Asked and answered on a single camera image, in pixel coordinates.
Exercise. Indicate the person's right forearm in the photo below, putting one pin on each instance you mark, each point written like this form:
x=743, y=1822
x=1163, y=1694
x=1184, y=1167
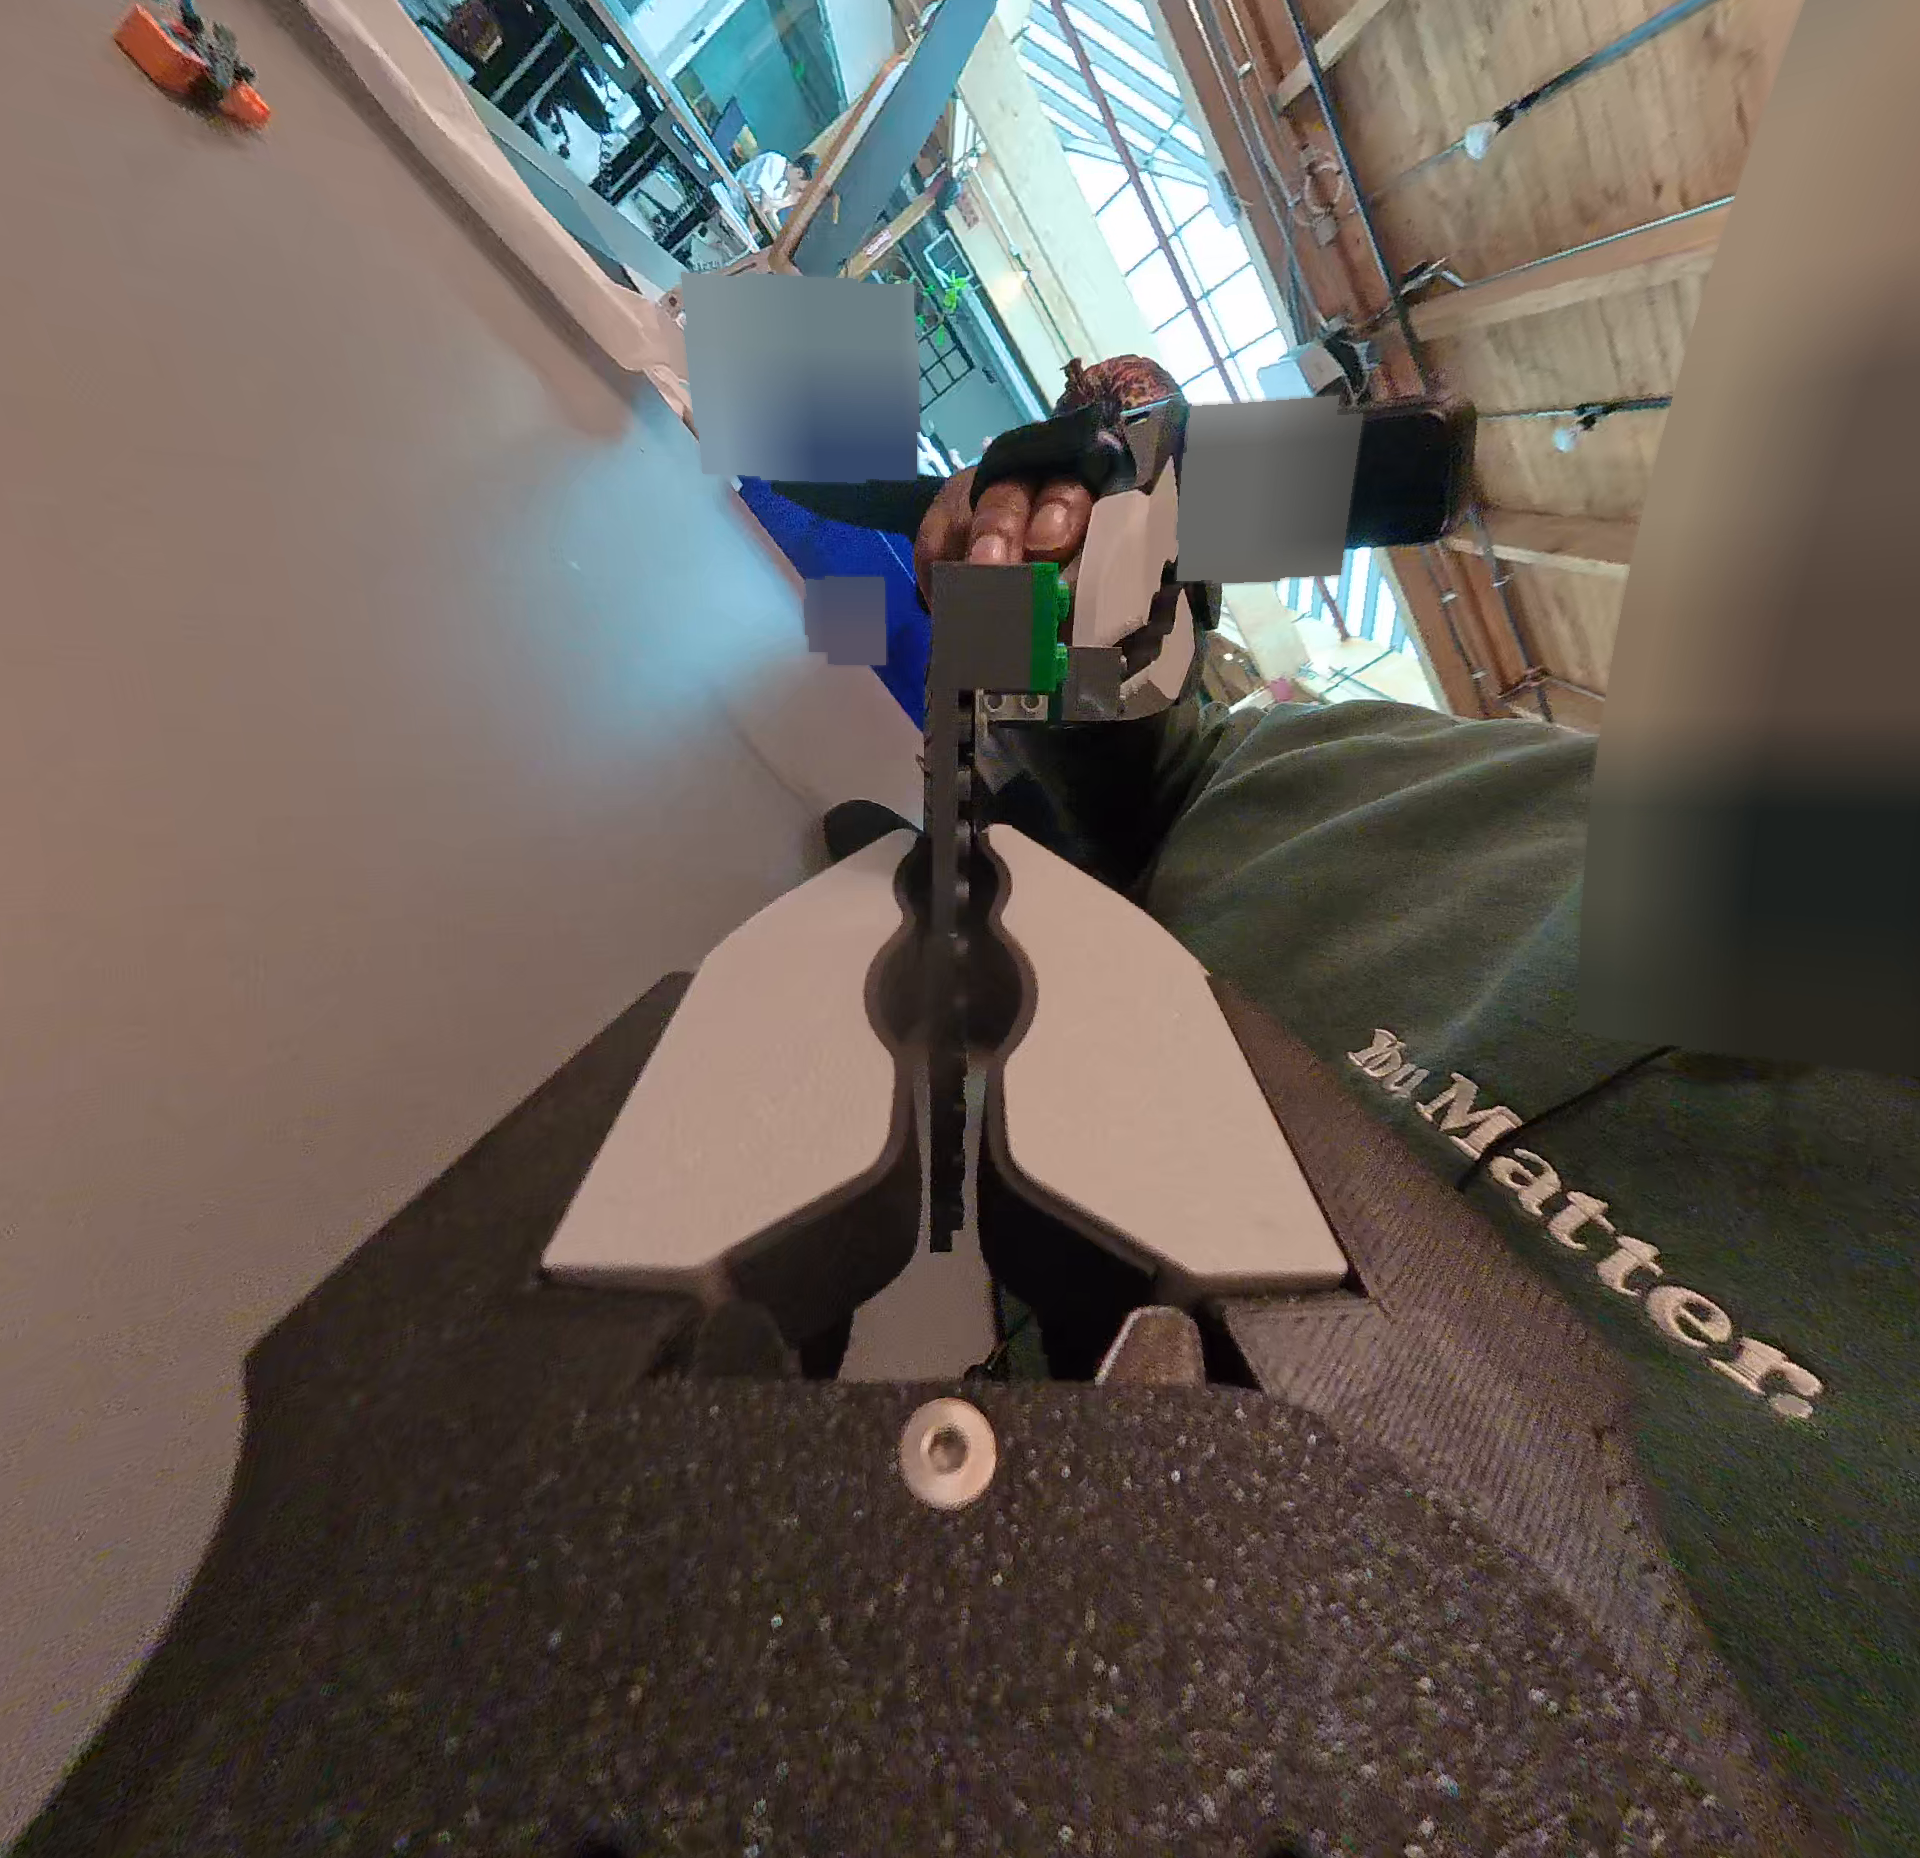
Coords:
x=1321, y=838

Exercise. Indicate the person's right hand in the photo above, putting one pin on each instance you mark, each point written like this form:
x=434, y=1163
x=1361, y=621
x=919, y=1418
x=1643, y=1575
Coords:
x=1006, y=526

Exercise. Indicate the small orange brick figure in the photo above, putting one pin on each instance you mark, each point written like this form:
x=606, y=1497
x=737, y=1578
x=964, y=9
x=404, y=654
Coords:
x=188, y=51

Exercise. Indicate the grey desk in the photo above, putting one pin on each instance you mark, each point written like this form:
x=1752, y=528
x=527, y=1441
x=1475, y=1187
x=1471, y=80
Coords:
x=300, y=764

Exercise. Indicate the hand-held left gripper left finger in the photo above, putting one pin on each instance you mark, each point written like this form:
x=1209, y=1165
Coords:
x=736, y=1092

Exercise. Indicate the dark cloth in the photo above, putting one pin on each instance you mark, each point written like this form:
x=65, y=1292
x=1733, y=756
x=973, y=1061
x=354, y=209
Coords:
x=863, y=825

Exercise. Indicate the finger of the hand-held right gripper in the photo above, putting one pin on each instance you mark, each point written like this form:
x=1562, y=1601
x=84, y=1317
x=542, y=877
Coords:
x=1173, y=674
x=1125, y=559

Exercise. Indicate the grey green brick model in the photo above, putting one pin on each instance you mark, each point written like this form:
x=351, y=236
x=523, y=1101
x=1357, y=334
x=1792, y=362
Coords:
x=983, y=629

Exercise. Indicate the blue plastic bin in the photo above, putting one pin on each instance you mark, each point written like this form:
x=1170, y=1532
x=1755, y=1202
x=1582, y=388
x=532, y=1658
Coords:
x=816, y=545

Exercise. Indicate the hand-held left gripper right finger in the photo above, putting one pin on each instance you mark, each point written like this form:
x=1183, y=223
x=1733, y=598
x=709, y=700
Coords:
x=1155, y=1092

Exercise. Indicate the person's green sweatshirt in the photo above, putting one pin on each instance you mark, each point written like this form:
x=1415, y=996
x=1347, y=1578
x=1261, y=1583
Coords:
x=1727, y=1437

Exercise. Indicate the crumpled white paper bag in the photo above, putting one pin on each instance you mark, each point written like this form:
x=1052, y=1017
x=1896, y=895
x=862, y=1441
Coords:
x=497, y=163

